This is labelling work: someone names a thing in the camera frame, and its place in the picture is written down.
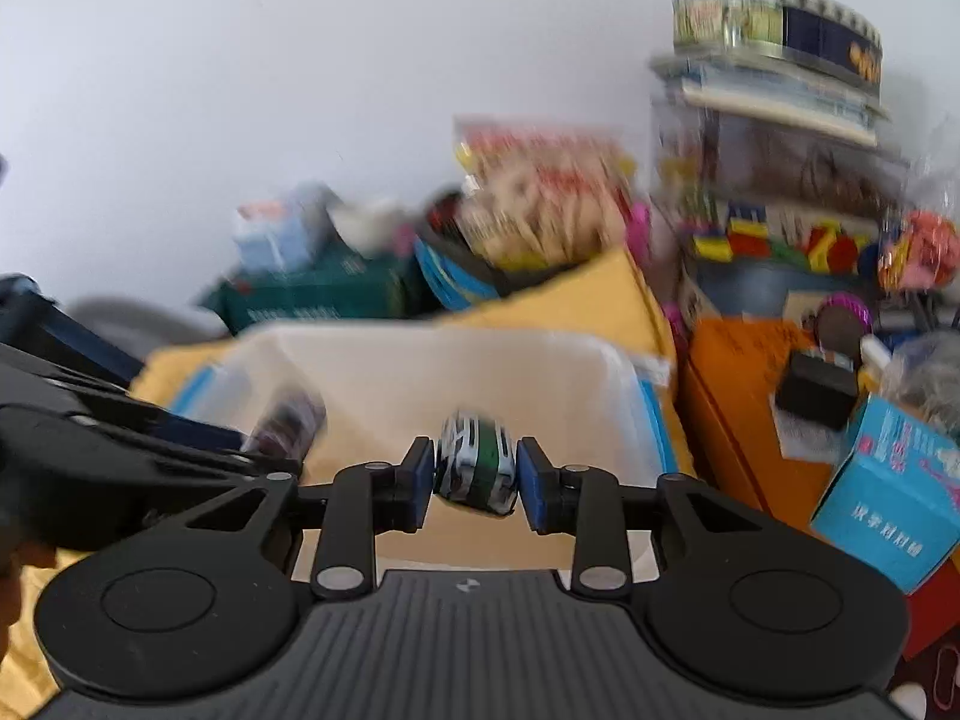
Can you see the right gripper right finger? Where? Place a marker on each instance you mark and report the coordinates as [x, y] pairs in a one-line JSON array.
[[591, 505]]

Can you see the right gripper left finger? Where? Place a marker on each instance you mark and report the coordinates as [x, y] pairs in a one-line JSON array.
[[364, 501]]

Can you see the white green toy car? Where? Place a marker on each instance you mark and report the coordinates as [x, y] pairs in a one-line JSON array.
[[476, 464]]

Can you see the translucent plastic storage bin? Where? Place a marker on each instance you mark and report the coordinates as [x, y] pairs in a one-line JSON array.
[[384, 384]]

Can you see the orange box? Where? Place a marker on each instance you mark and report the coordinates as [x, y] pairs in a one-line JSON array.
[[733, 369]]

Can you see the dark green box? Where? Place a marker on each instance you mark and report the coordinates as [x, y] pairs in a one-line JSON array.
[[336, 287]]

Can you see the bag of wooden pieces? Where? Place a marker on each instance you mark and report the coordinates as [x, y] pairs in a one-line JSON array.
[[538, 196]]

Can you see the blue cardboard box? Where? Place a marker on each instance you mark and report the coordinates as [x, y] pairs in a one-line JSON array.
[[893, 498]]

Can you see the round decorated tin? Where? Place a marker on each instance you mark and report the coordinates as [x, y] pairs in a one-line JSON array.
[[819, 35]]

